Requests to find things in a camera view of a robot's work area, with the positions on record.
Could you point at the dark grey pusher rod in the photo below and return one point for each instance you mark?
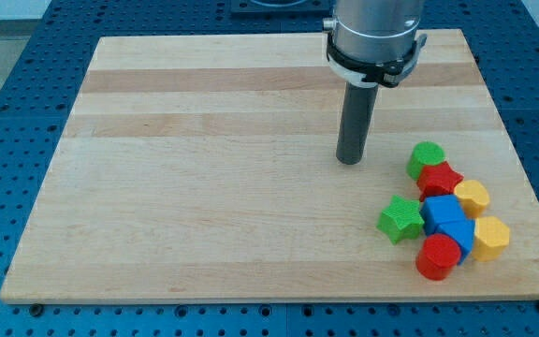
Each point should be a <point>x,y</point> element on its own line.
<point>357,109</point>

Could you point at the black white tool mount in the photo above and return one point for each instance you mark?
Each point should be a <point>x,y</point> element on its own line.
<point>365,75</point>

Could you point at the blue pentagon block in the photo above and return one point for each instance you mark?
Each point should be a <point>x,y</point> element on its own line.
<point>462,232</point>

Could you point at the yellow hexagon block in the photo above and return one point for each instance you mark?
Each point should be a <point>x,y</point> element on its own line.
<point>491,238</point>

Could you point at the red cylinder block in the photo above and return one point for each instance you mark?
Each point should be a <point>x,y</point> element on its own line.
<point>438,256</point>

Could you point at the green cylinder block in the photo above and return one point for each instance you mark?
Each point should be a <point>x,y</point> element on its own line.
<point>425,153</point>

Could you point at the green star block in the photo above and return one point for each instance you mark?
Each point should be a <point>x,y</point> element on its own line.
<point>401,219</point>

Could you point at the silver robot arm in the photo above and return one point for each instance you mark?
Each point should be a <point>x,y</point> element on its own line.
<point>370,43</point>

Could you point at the wooden board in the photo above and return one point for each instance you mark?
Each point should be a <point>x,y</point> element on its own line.
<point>202,169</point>

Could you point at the red star block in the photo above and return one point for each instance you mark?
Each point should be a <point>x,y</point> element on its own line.
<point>438,180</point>

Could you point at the blue cube block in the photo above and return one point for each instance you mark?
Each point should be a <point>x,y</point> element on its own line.
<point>440,210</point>

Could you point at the yellow heart block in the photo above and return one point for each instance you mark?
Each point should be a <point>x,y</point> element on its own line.
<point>473,197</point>

